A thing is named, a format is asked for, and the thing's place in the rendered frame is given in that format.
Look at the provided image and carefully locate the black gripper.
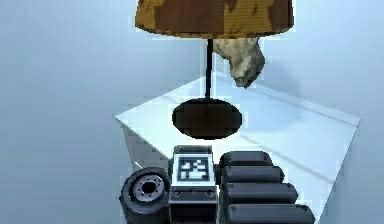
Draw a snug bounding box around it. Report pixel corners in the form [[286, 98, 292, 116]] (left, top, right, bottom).
[[119, 166, 173, 224]]

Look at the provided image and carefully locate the white chest of drawers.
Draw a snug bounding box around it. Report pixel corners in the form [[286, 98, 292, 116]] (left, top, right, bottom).
[[114, 71, 362, 224]]

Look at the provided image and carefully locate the beige lumpy object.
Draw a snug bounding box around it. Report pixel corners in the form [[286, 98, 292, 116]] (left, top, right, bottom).
[[212, 37, 267, 90]]

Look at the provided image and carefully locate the brown shade table lamp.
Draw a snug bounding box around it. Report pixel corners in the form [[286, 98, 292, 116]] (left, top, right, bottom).
[[134, 0, 296, 140]]

